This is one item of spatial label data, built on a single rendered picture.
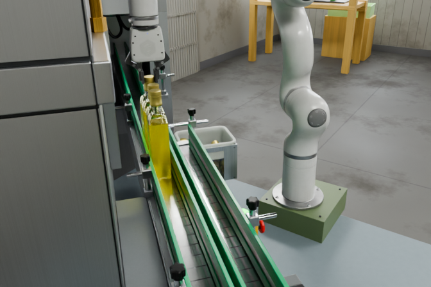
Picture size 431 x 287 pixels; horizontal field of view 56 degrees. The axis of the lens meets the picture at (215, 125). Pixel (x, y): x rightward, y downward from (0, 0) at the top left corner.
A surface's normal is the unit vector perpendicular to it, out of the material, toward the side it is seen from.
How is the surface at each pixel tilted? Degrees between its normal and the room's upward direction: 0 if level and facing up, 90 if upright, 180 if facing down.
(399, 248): 0
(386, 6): 90
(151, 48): 90
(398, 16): 90
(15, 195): 90
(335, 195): 1
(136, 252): 0
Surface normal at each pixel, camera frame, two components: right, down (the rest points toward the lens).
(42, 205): 0.29, 0.37
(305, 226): -0.56, 0.33
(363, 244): -0.01, -0.92
